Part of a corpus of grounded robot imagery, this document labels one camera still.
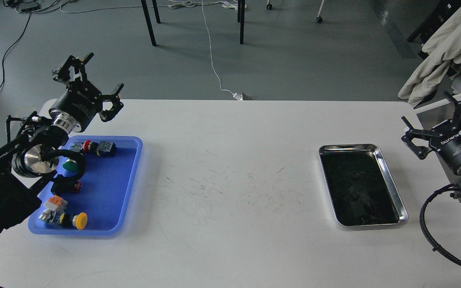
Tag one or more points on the black table leg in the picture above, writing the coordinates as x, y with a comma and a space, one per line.
241, 19
148, 19

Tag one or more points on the black table leg left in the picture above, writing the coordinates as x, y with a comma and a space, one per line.
148, 19

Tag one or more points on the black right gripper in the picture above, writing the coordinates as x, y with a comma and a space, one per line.
454, 144

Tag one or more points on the green push button switch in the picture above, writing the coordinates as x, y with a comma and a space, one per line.
71, 165

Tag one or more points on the silver metal tray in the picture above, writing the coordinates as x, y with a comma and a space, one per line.
360, 186

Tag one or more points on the black table leg right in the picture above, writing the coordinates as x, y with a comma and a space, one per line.
241, 19

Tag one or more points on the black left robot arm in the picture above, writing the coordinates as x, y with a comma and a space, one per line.
35, 156

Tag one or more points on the yellow push button switch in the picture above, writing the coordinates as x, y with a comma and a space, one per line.
64, 220

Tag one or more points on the black red switch part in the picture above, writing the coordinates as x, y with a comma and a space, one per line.
60, 189

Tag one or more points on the red push button switch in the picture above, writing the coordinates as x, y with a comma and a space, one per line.
81, 147

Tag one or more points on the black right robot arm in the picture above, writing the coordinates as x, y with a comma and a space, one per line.
419, 142

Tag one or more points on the blue plastic tray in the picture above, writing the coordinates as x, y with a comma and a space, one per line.
105, 192

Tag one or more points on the beige jacket on chair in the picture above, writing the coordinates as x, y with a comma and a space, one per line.
442, 48

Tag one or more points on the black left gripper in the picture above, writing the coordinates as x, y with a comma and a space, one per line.
74, 104

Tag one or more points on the orange grey contact block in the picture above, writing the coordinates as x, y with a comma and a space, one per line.
56, 204

